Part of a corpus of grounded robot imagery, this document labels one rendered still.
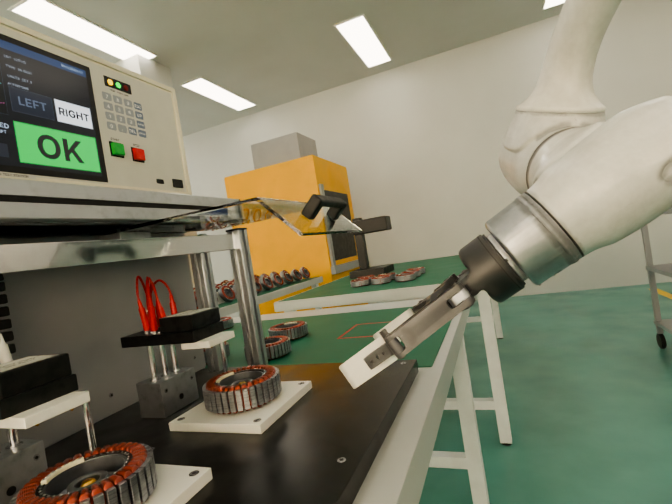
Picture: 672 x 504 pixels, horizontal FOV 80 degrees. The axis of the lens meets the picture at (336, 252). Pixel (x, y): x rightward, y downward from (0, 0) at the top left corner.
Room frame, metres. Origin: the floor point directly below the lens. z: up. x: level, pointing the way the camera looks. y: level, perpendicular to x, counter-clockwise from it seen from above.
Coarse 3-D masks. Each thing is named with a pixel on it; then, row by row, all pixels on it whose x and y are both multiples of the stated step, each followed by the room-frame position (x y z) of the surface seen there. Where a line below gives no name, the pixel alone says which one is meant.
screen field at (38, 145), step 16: (16, 128) 0.48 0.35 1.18; (32, 128) 0.49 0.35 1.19; (48, 128) 0.51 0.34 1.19; (32, 144) 0.49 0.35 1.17; (48, 144) 0.51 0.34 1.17; (64, 144) 0.53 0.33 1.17; (80, 144) 0.55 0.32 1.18; (32, 160) 0.49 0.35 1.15; (48, 160) 0.51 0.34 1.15; (64, 160) 0.52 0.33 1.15; (80, 160) 0.55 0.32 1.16; (96, 160) 0.57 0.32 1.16
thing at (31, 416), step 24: (24, 360) 0.40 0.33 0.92; (48, 360) 0.39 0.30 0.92; (0, 384) 0.35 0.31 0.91; (24, 384) 0.37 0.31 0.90; (48, 384) 0.39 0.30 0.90; (72, 384) 0.41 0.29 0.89; (0, 408) 0.35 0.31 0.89; (24, 408) 0.37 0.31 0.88; (48, 408) 0.36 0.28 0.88; (72, 408) 0.38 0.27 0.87
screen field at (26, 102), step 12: (12, 96) 0.48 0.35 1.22; (24, 96) 0.49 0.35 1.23; (36, 96) 0.50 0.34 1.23; (12, 108) 0.48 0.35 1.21; (24, 108) 0.49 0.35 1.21; (36, 108) 0.50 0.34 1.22; (48, 108) 0.52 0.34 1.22; (60, 108) 0.53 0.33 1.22; (72, 108) 0.55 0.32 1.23; (84, 108) 0.56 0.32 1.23; (60, 120) 0.53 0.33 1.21; (72, 120) 0.54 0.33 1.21; (84, 120) 0.56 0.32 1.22
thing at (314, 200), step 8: (312, 200) 0.56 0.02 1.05; (320, 200) 0.56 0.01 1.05; (328, 200) 0.58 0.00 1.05; (336, 200) 0.62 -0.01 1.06; (304, 208) 0.56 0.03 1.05; (312, 208) 0.56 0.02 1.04; (320, 208) 0.57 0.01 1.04; (336, 208) 0.64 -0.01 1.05; (344, 208) 0.65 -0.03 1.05; (312, 216) 0.56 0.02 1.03; (328, 216) 0.65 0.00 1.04; (336, 216) 0.65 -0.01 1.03
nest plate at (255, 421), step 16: (288, 384) 0.63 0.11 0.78; (304, 384) 0.62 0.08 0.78; (272, 400) 0.57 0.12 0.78; (288, 400) 0.56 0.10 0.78; (192, 416) 0.56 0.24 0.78; (208, 416) 0.55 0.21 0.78; (224, 416) 0.54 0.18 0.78; (240, 416) 0.53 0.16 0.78; (256, 416) 0.52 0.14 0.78; (272, 416) 0.52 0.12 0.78; (224, 432) 0.51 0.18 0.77; (240, 432) 0.50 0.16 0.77; (256, 432) 0.49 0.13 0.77
